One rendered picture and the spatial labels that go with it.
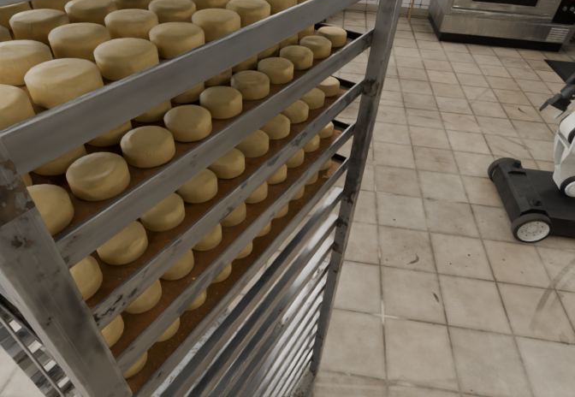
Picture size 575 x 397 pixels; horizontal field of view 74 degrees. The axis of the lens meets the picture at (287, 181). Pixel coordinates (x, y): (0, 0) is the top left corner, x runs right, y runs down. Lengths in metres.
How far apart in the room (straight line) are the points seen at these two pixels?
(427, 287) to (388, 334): 0.36
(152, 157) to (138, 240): 0.09
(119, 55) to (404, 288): 1.90
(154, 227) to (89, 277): 0.09
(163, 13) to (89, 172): 0.19
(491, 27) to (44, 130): 5.32
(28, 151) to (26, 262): 0.06
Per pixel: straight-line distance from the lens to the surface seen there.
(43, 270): 0.28
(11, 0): 0.25
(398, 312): 2.02
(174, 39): 0.38
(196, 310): 0.60
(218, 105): 0.45
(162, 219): 0.44
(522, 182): 2.76
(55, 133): 0.28
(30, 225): 0.26
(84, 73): 0.33
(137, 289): 0.41
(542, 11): 5.55
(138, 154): 0.39
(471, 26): 5.38
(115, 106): 0.30
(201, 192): 0.47
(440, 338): 2.02
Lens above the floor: 1.64
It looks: 40 degrees down
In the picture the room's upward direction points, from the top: 4 degrees clockwise
